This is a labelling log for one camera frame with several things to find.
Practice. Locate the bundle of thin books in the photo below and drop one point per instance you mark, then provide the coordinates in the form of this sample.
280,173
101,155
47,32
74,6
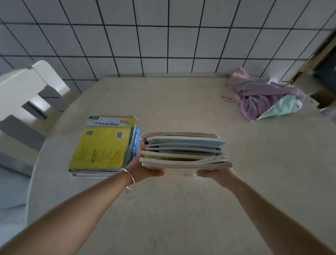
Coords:
183,155

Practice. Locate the mint green cloth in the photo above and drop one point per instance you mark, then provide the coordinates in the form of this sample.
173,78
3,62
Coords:
284,106

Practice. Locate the pale grey-blue cloth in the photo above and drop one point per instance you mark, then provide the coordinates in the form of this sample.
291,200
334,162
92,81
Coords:
256,84

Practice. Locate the person's right forearm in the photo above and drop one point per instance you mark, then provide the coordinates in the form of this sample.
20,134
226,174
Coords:
273,218

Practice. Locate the white wooden chair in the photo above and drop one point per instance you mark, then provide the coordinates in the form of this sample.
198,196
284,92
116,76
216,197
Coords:
23,86

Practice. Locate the person's right hand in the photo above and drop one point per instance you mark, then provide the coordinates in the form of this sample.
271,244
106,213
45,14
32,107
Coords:
221,177

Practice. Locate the gold metal door frame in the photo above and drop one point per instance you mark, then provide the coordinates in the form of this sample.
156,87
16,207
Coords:
312,59

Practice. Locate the pink cloth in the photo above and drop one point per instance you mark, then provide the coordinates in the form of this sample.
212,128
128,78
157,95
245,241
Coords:
233,86

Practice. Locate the person's right thumb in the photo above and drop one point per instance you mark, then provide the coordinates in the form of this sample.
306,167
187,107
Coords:
204,173

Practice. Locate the flat stack of yellow-topped books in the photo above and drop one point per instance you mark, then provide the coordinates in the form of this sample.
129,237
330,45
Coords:
102,147

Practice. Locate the brown cardboard box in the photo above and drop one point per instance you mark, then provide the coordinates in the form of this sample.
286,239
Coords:
323,98

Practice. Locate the person's left forearm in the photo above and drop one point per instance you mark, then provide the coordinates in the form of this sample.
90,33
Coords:
65,218

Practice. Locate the person's left hand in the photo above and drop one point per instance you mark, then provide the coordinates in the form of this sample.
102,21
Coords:
137,169

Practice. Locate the person's left thumb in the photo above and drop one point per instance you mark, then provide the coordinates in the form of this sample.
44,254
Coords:
154,173

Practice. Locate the purple cloth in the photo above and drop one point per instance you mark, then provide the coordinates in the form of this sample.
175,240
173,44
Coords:
265,101

